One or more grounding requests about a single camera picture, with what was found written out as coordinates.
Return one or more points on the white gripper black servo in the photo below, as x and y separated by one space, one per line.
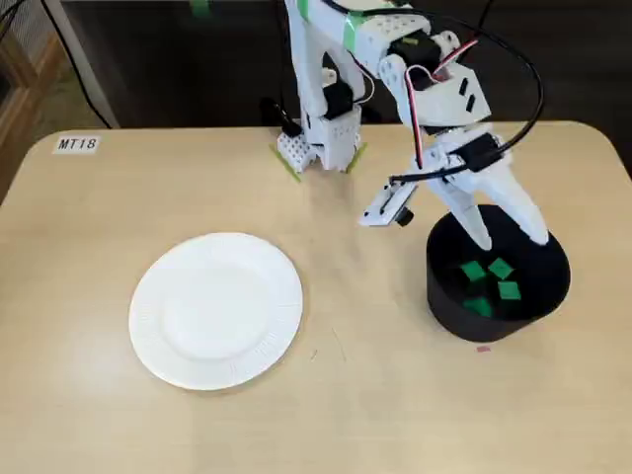
456 179

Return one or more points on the green block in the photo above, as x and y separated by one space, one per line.
473 271
479 305
500 268
509 291

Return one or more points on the black pot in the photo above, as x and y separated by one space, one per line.
494 328

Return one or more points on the white paper plate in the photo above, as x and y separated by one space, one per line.
217 316

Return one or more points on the small pink sticker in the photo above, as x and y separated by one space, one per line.
484 349

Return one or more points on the black plug connector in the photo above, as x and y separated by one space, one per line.
284 121

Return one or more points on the green tape piece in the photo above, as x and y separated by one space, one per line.
199 7

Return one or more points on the dark cabinet panel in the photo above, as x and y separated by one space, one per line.
148 49

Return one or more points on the white MT18 label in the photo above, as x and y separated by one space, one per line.
76 144

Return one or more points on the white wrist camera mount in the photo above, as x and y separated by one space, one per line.
382 207

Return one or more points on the white post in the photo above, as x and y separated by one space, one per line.
97 94

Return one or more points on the wooden furniture frame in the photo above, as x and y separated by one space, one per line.
29 74

